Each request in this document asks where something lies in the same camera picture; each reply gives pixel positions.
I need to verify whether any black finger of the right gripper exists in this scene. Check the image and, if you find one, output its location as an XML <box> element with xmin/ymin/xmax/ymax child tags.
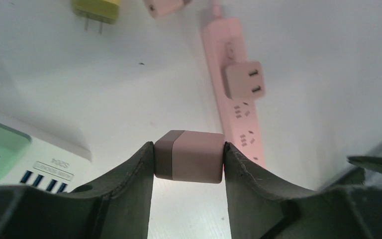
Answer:
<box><xmin>347</xmin><ymin>155</ymin><xmax>382</xmax><ymax>174</ymax></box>

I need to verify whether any pink charger plug with prongs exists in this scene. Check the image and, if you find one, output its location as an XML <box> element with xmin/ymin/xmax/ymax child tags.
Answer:
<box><xmin>223</xmin><ymin>61</ymin><xmax>266</xmax><ymax>100</ymax></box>

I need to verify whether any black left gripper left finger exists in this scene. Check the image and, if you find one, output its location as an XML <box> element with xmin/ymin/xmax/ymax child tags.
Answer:
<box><xmin>0</xmin><ymin>142</ymin><xmax>154</xmax><ymax>239</ymax></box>

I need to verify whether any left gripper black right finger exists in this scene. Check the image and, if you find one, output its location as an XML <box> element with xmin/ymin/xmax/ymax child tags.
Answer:
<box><xmin>223</xmin><ymin>143</ymin><xmax>382</xmax><ymax>239</ymax></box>

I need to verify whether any pink power strip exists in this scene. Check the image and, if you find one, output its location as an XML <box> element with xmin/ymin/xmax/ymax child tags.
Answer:
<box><xmin>202</xmin><ymin>17</ymin><xmax>266</xmax><ymax>167</ymax></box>

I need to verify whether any yellow charger plug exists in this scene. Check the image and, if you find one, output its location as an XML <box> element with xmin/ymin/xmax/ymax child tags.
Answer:
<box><xmin>71</xmin><ymin>0</ymin><xmax>121</xmax><ymax>34</ymax></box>

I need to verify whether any pink power strip cable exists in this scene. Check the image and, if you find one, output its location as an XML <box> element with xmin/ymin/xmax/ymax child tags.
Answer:
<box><xmin>210</xmin><ymin>0</ymin><xmax>223</xmax><ymax>19</ymax></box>

